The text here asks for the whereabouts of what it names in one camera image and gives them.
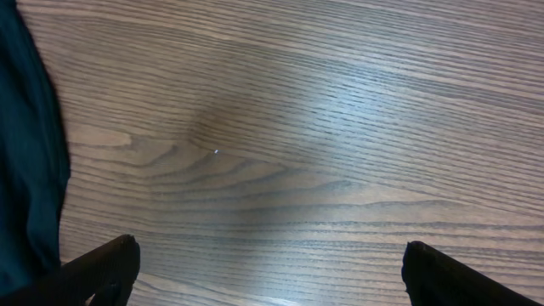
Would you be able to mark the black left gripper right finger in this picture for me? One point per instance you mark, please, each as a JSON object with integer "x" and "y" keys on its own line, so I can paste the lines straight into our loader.
{"x": 435, "y": 279}

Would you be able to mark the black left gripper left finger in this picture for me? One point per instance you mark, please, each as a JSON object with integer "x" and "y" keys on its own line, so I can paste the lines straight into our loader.
{"x": 104, "y": 276}

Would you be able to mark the black garment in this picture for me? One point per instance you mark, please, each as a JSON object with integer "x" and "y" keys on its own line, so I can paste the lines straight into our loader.
{"x": 35, "y": 166}

